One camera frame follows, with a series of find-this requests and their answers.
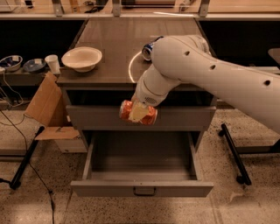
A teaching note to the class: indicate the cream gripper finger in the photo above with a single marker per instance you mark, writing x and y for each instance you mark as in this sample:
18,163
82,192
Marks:
138,111

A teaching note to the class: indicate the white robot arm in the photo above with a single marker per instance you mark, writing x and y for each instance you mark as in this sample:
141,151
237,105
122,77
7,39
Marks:
186,59

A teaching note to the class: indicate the grey drawer cabinet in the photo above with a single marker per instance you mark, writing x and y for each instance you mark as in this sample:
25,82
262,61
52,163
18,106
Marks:
113,80

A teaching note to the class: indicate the upper grey drawer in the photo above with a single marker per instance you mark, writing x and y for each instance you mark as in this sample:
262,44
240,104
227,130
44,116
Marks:
168,119

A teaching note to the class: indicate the open lower grey drawer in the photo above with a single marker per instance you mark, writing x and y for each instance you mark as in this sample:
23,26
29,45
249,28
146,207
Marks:
141,164

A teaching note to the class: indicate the blue soda can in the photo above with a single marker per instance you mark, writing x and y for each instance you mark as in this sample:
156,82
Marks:
147,49

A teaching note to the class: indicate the white bowl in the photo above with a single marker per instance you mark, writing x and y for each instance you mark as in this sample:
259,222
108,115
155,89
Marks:
82,59

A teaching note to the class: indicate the brown cardboard box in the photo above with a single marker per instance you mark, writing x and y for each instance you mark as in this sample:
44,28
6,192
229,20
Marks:
49,109

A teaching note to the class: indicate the white paper cup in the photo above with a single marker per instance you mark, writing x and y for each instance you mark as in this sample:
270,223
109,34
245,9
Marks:
53,63

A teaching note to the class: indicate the blue bowl near cup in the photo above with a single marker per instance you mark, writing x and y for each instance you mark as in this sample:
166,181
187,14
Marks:
34,66

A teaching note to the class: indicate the black right stand leg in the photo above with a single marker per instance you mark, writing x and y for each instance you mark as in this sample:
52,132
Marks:
243,177

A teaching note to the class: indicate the black stand leg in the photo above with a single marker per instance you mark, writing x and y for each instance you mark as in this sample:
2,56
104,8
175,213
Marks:
243,177
15,183

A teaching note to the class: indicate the blue bowl far left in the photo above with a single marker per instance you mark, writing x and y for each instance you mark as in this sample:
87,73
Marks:
11,63

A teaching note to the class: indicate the black left stand leg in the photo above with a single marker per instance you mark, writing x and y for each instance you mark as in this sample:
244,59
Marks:
15,183

